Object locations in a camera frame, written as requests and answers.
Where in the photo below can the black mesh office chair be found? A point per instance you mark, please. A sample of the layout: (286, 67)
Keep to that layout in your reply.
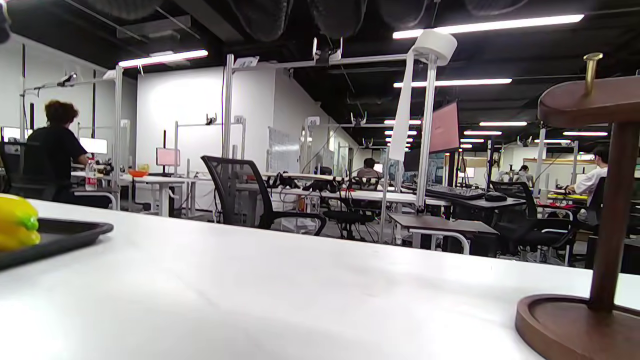
(350, 215)
(20, 170)
(520, 220)

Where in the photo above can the orange bowl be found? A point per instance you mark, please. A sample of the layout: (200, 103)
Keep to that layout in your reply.
(137, 173)

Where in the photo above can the clear water bottle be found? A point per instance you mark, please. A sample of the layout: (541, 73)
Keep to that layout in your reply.
(90, 175)

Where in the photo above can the black plastic tray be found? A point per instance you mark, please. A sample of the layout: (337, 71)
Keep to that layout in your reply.
(75, 232)

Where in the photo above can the black computer mouse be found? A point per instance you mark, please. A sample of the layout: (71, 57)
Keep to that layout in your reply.
(495, 196)

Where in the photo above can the dark top office desk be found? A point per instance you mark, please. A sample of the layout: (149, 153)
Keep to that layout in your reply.
(510, 203)

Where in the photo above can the white screen monitor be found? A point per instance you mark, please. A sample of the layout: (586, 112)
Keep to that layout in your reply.
(94, 145)

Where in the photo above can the ceiling light strips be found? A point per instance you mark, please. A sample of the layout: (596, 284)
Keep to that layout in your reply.
(487, 25)

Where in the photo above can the pink screen monitor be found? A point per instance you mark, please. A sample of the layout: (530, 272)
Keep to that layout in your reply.
(167, 156)

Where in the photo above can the brown wooden hook stand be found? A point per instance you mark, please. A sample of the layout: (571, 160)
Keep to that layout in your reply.
(612, 200)

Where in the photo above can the red screen monitor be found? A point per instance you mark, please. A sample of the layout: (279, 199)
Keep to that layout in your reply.
(444, 127)

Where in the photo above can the dark top side table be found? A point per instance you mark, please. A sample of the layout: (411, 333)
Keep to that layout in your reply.
(435, 222)

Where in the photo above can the long white office desk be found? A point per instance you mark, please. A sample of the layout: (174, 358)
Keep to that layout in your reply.
(380, 196)

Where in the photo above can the aluminium rig frame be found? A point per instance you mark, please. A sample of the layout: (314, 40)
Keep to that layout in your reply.
(227, 125)
(118, 125)

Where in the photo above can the black keyboard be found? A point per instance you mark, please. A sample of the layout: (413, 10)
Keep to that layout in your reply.
(452, 192)

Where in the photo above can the white utility cart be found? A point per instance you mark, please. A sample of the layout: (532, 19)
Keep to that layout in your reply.
(440, 234)

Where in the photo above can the whiteboard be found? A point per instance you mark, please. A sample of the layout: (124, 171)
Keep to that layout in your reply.
(282, 150)

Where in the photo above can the person's right hand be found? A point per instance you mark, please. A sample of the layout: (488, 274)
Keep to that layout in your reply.
(337, 17)

